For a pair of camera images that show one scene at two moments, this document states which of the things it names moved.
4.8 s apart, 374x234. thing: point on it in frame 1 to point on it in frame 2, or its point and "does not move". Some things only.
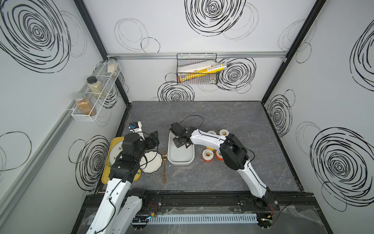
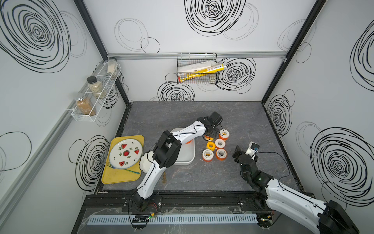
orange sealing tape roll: [207, 155] does not move
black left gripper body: [148, 144] to [214, 132]
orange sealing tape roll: [218, 155] does not move
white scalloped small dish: [150, 162] does not move
